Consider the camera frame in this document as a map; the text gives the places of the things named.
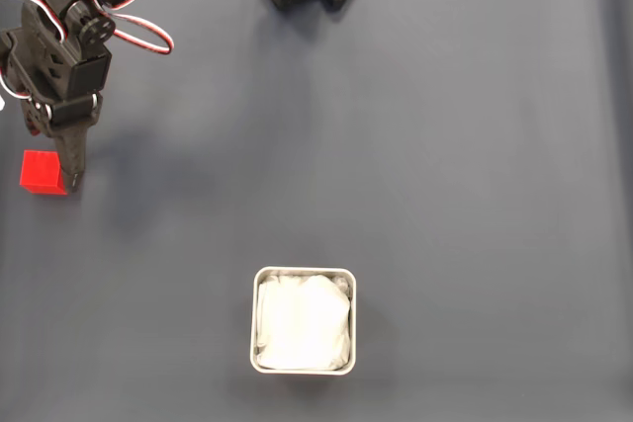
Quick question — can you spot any white crumpled cloth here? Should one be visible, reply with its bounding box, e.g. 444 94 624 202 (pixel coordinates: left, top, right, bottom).
254 271 353 372

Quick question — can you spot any white square box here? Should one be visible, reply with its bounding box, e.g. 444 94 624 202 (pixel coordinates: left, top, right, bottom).
249 266 357 377

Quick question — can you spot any red white black servo cable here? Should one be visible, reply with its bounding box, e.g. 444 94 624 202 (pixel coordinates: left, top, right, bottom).
88 0 175 55

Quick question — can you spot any red cube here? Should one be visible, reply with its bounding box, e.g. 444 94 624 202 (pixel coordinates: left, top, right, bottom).
19 149 69 197

